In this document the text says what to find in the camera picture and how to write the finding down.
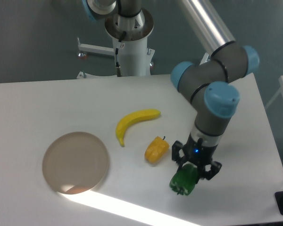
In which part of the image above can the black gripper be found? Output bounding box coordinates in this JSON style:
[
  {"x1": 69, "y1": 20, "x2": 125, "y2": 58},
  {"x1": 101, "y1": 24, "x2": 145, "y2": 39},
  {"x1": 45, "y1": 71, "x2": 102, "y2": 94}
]
[{"x1": 172, "y1": 135, "x2": 222, "y2": 180}]

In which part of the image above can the green toy bell pepper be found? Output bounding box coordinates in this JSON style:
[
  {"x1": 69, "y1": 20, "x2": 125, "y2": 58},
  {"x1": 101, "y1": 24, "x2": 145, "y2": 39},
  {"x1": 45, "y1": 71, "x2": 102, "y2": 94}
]
[{"x1": 169, "y1": 164, "x2": 200, "y2": 196}]

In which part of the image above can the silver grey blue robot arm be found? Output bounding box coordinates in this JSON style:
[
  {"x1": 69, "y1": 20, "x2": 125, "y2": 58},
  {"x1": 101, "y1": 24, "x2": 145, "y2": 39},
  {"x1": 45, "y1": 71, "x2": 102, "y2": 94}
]
[{"x1": 83, "y1": 0, "x2": 259, "y2": 180}]

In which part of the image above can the yellow toy bell pepper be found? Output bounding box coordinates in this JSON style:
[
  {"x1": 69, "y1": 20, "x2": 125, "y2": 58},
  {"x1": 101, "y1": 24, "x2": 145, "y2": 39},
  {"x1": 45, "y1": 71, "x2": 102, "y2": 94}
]
[{"x1": 144, "y1": 136, "x2": 169, "y2": 164}]

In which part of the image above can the yellow toy banana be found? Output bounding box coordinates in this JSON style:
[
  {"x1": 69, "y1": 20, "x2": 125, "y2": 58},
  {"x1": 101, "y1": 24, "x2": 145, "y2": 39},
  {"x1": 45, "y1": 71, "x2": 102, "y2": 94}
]
[{"x1": 115, "y1": 109, "x2": 161, "y2": 147}]

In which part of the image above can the round beige plate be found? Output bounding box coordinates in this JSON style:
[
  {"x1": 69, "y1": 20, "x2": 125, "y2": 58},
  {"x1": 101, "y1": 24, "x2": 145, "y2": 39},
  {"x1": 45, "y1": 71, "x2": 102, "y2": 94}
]
[{"x1": 42, "y1": 132, "x2": 109, "y2": 194}]

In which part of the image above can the black cable on pedestal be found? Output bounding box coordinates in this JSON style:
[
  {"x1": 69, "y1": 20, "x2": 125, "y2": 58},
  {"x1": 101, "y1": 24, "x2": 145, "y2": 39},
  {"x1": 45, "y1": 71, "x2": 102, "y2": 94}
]
[{"x1": 114, "y1": 30, "x2": 127, "y2": 77}]

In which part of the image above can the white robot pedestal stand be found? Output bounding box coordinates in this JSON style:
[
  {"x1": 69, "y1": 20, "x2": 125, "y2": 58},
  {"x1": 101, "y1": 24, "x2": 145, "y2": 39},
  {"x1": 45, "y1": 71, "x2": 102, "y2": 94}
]
[{"x1": 77, "y1": 8, "x2": 155, "y2": 77}]

